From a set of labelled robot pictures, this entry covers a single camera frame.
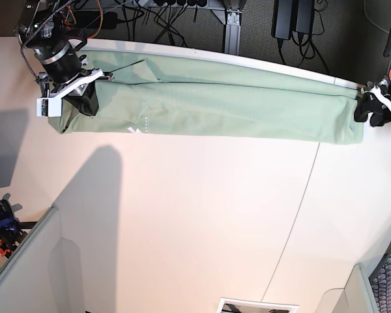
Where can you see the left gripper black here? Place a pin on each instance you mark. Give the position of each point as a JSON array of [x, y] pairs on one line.
[[369, 107]]

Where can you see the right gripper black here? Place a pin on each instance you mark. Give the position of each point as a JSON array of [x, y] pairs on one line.
[[62, 66]]

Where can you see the light green T-shirt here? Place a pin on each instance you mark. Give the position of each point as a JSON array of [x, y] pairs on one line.
[[157, 94]]

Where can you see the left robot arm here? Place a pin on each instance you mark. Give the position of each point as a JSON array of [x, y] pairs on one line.
[[387, 76]]

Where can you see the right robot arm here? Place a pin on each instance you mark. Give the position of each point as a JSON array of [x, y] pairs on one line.
[[42, 23]]

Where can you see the black power brick left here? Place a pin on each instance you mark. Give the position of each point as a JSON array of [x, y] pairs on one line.
[[91, 20]]

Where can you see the black power adapter pair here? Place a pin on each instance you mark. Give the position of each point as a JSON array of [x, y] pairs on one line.
[[292, 15]]

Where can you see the black blue orange clamp tool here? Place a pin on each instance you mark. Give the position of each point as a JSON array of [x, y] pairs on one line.
[[10, 230]]

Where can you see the grey partition panel left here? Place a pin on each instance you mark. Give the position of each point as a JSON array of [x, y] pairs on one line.
[[24, 279]]

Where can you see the grey partition panel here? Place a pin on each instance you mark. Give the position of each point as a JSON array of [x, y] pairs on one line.
[[356, 296], [24, 279]]

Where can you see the grey partition panel right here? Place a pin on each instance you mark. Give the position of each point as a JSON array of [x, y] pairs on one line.
[[356, 296]]

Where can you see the aluminium frame post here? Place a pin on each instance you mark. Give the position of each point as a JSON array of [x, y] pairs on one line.
[[232, 29]]

